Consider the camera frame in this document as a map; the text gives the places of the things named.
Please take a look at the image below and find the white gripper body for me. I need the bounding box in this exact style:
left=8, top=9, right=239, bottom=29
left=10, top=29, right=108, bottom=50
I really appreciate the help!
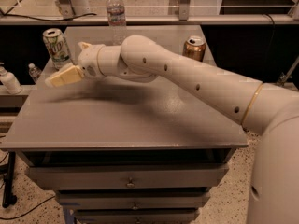
left=78, top=44, right=105, bottom=79

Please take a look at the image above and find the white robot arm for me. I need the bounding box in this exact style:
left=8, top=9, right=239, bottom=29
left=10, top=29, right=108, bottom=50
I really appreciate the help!
left=46, top=35, right=299, bottom=224

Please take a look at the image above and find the green white 7up can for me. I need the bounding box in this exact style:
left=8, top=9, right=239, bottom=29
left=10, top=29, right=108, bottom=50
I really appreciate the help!
left=43, top=28, right=71, bottom=70

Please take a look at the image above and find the gold soda can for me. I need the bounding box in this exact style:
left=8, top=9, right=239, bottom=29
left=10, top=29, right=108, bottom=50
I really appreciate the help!
left=182, top=35, right=206, bottom=62

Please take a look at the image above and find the small plastic bottle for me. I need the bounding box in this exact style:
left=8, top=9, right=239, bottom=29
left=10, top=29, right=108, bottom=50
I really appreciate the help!
left=28, top=63, right=42, bottom=82

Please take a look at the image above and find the clear plastic water bottle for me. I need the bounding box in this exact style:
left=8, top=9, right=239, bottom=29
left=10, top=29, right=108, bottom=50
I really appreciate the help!
left=106, top=0, right=126, bottom=45

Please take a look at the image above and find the metal railing ledge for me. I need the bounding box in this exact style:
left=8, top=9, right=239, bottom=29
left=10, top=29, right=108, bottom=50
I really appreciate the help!
left=0, top=14, right=299, bottom=26

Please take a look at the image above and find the grey drawer cabinet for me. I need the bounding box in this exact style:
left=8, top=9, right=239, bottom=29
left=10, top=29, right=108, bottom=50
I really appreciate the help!
left=0, top=25, right=249, bottom=224

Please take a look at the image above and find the top grey drawer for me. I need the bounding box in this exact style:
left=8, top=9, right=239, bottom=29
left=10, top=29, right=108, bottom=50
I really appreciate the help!
left=26, top=164, right=228, bottom=190

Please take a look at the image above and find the grey drawer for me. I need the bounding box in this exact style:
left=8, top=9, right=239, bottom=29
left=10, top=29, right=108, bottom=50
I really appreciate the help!
left=26, top=164, right=228, bottom=190
left=75, top=209, right=199, bottom=224
left=57, top=192, right=210, bottom=210

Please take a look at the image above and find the black metal stand leg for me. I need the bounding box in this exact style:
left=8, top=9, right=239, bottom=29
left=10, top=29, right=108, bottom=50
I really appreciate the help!
left=1, top=152, right=17, bottom=208

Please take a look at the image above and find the bottom grey drawer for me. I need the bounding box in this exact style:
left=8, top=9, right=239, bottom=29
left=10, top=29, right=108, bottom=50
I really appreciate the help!
left=75, top=209, right=199, bottom=224

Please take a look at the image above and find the middle grey drawer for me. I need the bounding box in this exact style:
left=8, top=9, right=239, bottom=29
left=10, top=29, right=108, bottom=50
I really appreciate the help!
left=57, top=192, right=210, bottom=210

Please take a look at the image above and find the black cable on ledge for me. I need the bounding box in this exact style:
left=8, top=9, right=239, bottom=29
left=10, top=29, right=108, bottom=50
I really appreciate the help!
left=0, top=8, right=97, bottom=22

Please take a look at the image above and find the black floor cable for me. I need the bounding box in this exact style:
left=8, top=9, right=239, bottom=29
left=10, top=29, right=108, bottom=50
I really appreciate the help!
left=0, top=195, right=57, bottom=221

